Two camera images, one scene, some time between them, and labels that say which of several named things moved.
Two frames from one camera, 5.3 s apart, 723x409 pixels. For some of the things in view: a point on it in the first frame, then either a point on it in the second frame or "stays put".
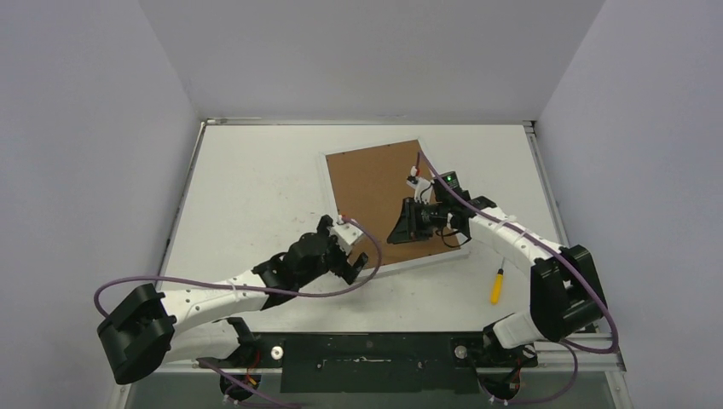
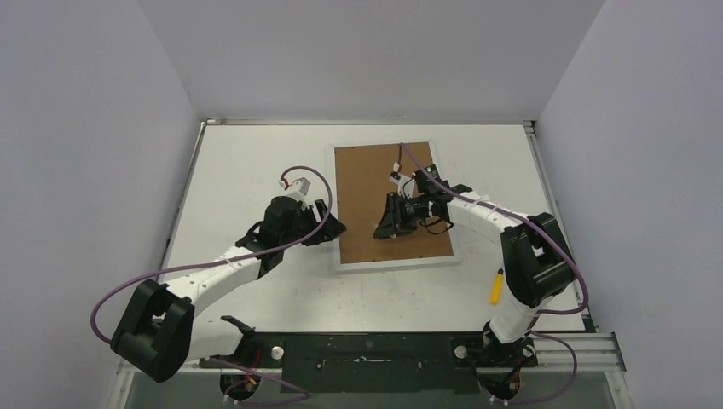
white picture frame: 369,184 stays put
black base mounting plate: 373,362 stays put
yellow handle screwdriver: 497,285 stays put
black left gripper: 344,268 -> 332,231
